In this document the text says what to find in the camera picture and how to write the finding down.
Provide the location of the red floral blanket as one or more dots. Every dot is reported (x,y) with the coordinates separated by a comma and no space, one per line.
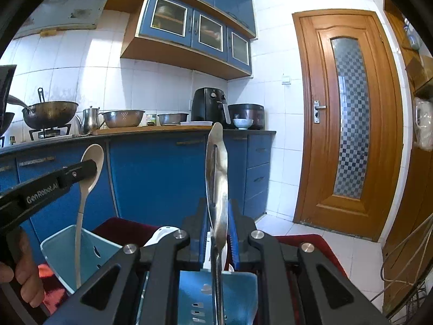
(128,232)

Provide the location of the metal wok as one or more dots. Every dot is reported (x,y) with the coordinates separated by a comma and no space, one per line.
(50,113)

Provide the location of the person's left hand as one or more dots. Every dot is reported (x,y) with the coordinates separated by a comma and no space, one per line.
(28,270)

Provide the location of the grey range hood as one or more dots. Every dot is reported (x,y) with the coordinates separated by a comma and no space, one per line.
(67,6)

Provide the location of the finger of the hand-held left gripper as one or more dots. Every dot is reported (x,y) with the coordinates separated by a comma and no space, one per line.
(81,172)

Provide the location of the white bowl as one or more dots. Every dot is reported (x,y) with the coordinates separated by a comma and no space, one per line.
(243,124)

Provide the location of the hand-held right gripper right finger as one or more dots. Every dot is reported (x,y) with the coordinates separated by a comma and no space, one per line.
(234,247)

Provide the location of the metal colander bowl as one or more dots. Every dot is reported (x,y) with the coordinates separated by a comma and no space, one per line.
(123,118)

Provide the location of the stainless steel kettle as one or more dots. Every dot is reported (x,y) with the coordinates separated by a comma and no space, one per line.
(89,120)

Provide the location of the white plastic bag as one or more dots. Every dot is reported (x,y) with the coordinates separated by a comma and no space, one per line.
(424,125)

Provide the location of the dark rice cooker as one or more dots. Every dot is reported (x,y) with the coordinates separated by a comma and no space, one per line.
(250,113)

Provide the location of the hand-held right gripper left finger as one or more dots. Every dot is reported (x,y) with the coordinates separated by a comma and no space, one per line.
(203,243)

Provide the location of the light blue utensil holder box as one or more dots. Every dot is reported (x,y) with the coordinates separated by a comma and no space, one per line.
(88,254)

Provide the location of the gas stove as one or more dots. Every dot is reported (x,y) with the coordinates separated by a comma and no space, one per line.
(50,132)

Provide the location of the black air fryer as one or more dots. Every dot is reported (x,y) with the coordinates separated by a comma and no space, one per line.
(206,105)

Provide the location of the white light switch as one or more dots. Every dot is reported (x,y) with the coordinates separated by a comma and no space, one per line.
(286,79)

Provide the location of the wooden door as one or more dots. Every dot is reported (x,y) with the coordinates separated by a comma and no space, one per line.
(318,142)

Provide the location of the white plastic spoon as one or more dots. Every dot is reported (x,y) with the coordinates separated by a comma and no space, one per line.
(93,154)
(162,233)

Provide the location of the small metal pot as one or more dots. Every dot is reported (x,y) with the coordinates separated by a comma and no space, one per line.
(172,119)

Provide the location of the blue kitchen base cabinet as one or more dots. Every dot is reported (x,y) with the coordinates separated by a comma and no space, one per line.
(152,176)

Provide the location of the blue glass-door wall cabinet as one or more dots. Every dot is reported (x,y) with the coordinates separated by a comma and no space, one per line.
(209,34)

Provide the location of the wooden shelf unit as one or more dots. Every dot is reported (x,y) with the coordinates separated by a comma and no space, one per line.
(416,182)

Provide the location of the white plate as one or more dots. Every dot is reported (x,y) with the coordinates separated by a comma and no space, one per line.
(196,123)

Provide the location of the cardboard box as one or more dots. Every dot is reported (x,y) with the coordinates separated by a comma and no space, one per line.
(421,71)

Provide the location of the small jar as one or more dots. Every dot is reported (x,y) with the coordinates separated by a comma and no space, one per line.
(151,120)

